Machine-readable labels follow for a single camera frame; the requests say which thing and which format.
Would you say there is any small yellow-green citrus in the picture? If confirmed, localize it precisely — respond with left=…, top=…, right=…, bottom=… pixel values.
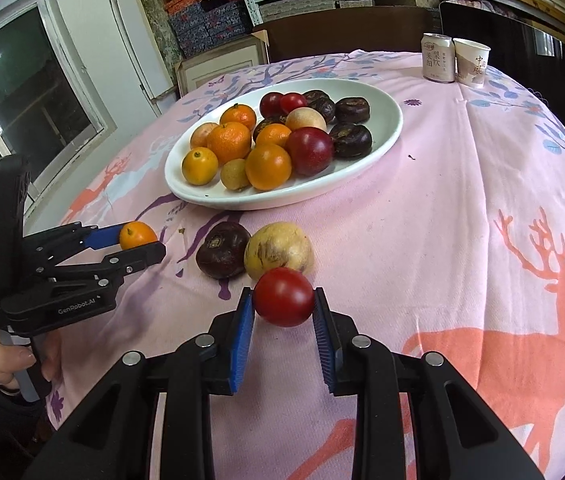
left=220, top=158, right=248, bottom=192

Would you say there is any large dark red fruit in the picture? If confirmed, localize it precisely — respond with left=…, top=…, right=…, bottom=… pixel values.
left=285, top=127, right=335, bottom=177

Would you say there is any smooth orange citrus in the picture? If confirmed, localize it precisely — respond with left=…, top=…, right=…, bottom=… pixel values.
left=245, top=143, right=293, bottom=191
left=255, top=123, right=292, bottom=148

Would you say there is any small dark red tomato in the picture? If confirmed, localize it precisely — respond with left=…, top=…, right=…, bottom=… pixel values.
left=259, top=92, right=286, bottom=117

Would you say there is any white paper cup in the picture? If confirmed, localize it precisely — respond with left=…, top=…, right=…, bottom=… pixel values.
left=453, top=37, right=492, bottom=89

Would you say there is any small orange kumquat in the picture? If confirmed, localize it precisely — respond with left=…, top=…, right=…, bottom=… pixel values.
left=119, top=221, right=158, bottom=251

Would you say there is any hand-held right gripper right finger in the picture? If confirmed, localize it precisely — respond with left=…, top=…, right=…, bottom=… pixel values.
left=311, top=286, right=546, bottom=480

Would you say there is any large mandarin orange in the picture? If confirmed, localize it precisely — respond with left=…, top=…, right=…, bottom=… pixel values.
left=206, top=122, right=252, bottom=165

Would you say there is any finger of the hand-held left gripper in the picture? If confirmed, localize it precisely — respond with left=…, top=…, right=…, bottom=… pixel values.
left=22, top=221, right=126, bottom=263
left=35, top=241, right=167, bottom=291

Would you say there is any pale yellow round fruit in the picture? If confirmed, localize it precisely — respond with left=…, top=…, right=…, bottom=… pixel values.
left=285, top=107, right=327, bottom=132

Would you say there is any white leaning board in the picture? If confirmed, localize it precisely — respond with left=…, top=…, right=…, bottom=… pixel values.
left=109, top=0, right=178, bottom=116

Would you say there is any grey marble slab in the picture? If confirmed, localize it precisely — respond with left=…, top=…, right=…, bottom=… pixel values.
left=135, top=0, right=186, bottom=63

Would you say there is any person's left hand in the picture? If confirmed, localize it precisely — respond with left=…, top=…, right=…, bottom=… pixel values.
left=0, top=332, right=62, bottom=396

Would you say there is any yellow passion fruit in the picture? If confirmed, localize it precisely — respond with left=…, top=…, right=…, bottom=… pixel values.
left=244, top=221, right=312, bottom=281

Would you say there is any dark brown wooden board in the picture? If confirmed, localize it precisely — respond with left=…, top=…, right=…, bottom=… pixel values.
left=251, top=6, right=441, bottom=63

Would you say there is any mandarin orange with stem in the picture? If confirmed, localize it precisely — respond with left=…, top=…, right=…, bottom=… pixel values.
left=220, top=103, right=257, bottom=130

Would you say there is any small red cherry tomato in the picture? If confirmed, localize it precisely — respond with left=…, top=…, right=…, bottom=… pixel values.
left=280, top=92, right=308, bottom=113

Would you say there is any beverage can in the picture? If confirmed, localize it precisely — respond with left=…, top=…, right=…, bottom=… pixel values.
left=421, top=33, right=457, bottom=84

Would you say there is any white oval plate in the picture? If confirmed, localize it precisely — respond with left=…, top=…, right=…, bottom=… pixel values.
left=164, top=78, right=403, bottom=211

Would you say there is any dark water chestnut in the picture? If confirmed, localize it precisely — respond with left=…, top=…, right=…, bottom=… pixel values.
left=303, top=89, right=337, bottom=124
left=335, top=97, right=371, bottom=123
left=329, top=123, right=373, bottom=159
left=253, top=114, right=288, bottom=142

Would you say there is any dark sliding window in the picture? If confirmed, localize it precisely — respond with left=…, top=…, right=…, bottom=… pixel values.
left=0, top=0, right=117, bottom=271

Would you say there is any large dark purple fruit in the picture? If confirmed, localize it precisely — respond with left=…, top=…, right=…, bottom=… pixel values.
left=196, top=223, right=252, bottom=280

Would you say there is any pink deer-print tablecloth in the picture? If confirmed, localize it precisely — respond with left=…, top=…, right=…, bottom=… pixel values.
left=45, top=49, right=565, bottom=480

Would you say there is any stack of blue floral boxes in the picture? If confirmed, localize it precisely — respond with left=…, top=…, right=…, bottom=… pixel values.
left=165, top=0, right=253, bottom=58

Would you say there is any pale orange-pink fruit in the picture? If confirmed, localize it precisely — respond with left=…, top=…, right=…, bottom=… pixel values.
left=190, top=123, right=219, bottom=150

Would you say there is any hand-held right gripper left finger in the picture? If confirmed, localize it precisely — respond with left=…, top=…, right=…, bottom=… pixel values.
left=22, top=287, right=256, bottom=480

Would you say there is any yellow-orange kumquat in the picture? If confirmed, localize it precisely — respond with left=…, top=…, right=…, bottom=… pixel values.
left=182, top=147, right=219, bottom=186

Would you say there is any wooden picture frame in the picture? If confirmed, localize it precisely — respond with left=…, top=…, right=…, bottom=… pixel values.
left=176, top=30, right=270, bottom=99

